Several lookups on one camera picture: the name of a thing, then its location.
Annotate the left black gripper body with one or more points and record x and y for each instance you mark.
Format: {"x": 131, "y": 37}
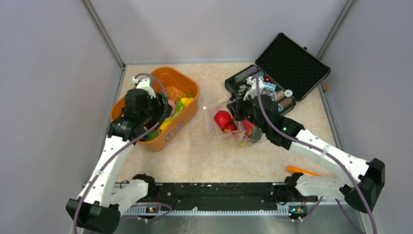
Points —
{"x": 154, "y": 110}

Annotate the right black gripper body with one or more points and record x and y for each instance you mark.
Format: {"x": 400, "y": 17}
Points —
{"x": 244, "y": 110}

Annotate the red toy pepper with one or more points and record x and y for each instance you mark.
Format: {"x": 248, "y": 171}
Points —
{"x": 248, "y": 127}

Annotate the toy cherry tomato cluster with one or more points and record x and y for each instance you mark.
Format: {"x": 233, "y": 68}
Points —
{"x": 230, "y": 127}

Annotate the red toy tomato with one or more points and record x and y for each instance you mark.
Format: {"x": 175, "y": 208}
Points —
{"x": 222, "y": 118}

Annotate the clear zip top bag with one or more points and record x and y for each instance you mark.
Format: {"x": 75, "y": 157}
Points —
{"x": 237, "y": 137}

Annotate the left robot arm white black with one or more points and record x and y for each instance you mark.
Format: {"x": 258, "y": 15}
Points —
{"x": 97, "y": 208}

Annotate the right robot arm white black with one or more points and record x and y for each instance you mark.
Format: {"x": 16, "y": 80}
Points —
{"x": 357, "y": 181}

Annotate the orange plastic basket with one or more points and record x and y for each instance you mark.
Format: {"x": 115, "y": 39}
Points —
{"x": 173, "y": 84}

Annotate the black poker chip case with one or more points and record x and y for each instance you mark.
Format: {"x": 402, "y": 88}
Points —
{"x": 290, "y": 73}

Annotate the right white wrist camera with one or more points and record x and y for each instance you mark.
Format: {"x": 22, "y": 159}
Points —
{"x": 252, "y": 87}

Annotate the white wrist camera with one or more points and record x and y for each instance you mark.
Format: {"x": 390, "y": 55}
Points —
{"x": 145, "y": 84}
{"x": 252, "y": 87}

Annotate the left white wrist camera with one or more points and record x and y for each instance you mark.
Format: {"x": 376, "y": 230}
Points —
{"x": 145, "y": 84}

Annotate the orange handled tool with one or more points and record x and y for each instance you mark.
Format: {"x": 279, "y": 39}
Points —
{"x": 292, "y": 169}

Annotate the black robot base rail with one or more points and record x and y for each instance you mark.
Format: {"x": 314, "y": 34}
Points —
{"x": 266, "y": 196}

